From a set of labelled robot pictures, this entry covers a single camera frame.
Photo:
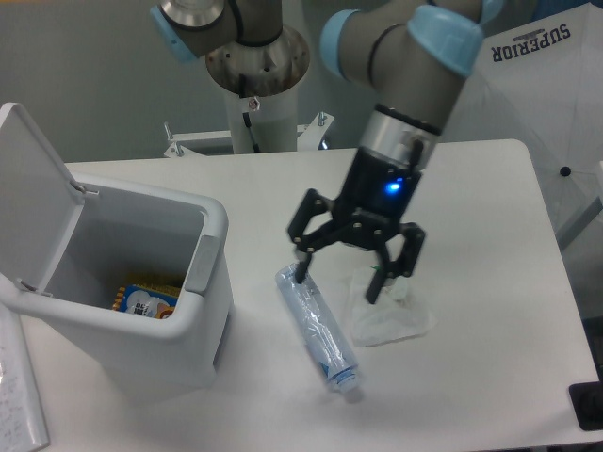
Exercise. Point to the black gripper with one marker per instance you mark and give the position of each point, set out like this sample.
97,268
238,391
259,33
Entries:
377,202

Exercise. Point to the white plastic trash can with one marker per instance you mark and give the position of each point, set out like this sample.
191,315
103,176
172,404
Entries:
68,241

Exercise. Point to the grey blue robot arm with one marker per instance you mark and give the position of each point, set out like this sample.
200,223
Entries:
416,55

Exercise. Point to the crumpled white plastic bag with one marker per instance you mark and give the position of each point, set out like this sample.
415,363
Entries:
400,312

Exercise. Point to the crushed clear plastic bottle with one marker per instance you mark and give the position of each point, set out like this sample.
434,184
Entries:
323,338

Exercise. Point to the orange blue snack packet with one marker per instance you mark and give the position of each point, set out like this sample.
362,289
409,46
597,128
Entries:
153,295

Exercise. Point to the white umbrella with lettering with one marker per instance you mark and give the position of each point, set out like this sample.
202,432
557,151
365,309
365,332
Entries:
541,83

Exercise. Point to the black device at edge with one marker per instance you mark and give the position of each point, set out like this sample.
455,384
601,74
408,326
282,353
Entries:
586,399

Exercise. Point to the white metal base frame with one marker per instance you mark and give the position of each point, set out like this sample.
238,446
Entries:
309,137

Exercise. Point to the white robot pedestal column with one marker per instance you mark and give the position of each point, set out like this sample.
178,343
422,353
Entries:
260,84

